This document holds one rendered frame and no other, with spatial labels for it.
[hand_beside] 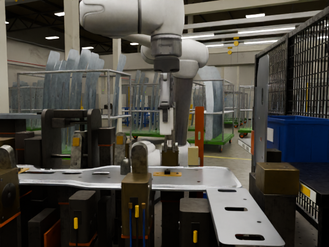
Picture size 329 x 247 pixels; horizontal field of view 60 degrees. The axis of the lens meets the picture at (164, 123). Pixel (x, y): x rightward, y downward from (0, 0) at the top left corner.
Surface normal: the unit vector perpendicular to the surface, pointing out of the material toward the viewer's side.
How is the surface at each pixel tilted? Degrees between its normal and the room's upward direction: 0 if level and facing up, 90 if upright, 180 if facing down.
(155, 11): 92
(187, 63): 115
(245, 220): 0
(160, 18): 98
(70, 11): 90
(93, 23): 128
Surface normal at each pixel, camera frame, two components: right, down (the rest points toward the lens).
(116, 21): 0.08, 0.62
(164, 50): -0.07, 0.07
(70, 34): -0.37, 0.07
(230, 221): 0.00, -1.00
